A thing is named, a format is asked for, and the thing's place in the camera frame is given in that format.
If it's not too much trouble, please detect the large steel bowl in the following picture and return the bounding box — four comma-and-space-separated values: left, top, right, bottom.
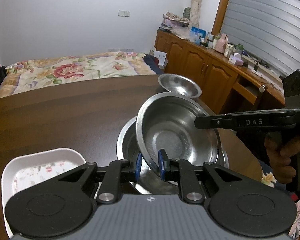
116, 117, 229, 194

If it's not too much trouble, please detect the small steel bowl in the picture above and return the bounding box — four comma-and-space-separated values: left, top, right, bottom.
158, 74, 202, 98

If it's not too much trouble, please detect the floral square plate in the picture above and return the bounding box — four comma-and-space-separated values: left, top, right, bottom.
1, 148, 98, 239

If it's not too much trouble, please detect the right hand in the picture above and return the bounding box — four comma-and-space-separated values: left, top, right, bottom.
264, 135, 300, 184

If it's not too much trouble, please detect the wooden sideboard cabinet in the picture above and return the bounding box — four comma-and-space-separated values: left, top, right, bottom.
154, 30, 285, 114

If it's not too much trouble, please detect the window roller blind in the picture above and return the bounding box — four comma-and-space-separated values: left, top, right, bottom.
221, 0, 300, 75

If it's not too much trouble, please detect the pink bottle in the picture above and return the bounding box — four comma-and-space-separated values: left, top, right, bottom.
215, 34, 228, 54

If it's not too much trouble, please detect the white paper box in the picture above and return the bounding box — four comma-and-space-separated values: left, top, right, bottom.
153, 50, 167, 69

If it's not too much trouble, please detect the blue picture box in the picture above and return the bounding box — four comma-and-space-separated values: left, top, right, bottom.
190, 26, 206, 44

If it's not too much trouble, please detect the floral bed quilt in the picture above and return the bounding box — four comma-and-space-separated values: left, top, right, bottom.
0, 51, 162, 98

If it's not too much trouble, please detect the stack of folded cloth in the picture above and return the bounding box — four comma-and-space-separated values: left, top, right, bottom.
161, 11, 190, 28

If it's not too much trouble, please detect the white wall switch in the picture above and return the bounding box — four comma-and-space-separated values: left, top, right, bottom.
118, 10, 130, 17

